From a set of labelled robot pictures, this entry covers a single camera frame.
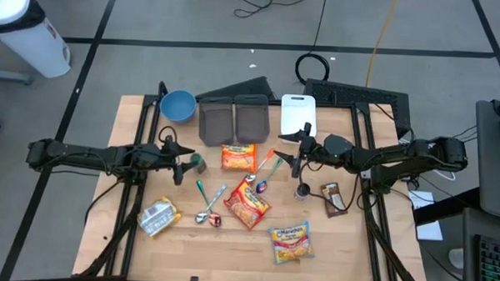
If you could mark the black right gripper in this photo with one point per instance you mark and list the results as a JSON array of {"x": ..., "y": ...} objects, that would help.
[{"x": 312, "y": 151}]

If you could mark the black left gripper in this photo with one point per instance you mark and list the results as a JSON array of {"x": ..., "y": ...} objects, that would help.
[{"x": 168, "y": 156}]

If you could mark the green-lid spice jar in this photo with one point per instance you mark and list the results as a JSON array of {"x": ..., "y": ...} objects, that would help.
[{"x": 200, "y": 167}]

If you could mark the black-lid purple-label spice jar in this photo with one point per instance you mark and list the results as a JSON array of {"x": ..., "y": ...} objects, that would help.
[{"x": 302, "y": 189}]

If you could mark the orange ramen packet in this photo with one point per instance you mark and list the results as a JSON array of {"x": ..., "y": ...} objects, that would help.
[{"x": 237, "y": 157}]

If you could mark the silver spoon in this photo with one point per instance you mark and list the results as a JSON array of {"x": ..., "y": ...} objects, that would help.
[{"x": 201, "y": 217}]

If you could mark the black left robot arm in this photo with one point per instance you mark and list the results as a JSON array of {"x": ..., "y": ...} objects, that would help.
[{"x": 87, "y": 155}]

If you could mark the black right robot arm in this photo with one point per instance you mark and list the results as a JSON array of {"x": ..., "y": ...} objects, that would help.
[{"x": 399, "y": 156}]

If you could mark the white plastic bin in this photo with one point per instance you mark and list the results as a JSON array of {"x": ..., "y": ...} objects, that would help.
[{"x": 299, "y": 113}]

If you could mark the clear plastic bin left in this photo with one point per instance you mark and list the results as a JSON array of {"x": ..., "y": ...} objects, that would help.
[{"x": 216, "y": 122}]

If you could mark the grey plastic bin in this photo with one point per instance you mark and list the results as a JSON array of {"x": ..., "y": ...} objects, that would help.
[{"x": 252, "y": 119}]

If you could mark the blue bowl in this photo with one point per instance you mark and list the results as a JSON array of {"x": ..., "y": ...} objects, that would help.
[{"x": 178, "y": 106}]

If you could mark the brown snack bar packet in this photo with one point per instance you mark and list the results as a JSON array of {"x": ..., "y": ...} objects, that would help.
[{"x": 334, "y": 199}]

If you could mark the red ramen packet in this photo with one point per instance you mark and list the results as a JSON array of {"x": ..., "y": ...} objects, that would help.
[{"x": 246, "y": 204}]

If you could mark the black wedge panel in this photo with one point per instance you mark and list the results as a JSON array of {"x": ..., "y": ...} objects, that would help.
[{"x": 247, "y": 89}]

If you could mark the blue-edged ramen packet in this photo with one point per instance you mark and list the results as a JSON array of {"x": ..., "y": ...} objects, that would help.
[{"x": 291, "y": 243}]

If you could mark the white paper sheet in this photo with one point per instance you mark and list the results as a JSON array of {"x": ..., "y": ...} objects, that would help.
[{"x": 428, "y": 230}]

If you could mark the white trash bin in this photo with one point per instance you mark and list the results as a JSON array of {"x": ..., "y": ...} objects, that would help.
[{"x": 32, "y": 45}]

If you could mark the grey metal floor stand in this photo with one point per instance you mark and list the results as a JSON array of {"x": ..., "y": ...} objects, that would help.
[{"x": 10, "y": 78}]

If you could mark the white computer mouse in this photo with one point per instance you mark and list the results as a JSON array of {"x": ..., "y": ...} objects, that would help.
[{"x": 456, "y": 258}]

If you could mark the grey desk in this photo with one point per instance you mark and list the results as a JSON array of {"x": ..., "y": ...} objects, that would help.
[{"x": 469, "y": 248}]

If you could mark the grey rounded panel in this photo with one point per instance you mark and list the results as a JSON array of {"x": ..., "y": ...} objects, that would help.
[{"x": 495, "y": 166}]

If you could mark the backlit keyboard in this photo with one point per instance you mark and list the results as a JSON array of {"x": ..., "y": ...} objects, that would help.
[{"x": 493, "y": 263}]

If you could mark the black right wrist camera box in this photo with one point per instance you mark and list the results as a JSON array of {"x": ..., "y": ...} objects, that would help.
[{"x": 337, "y": 145}]

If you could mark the black aluminium table frame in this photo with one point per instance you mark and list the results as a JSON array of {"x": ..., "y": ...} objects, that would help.
[{"x": 361, "y": 109}]

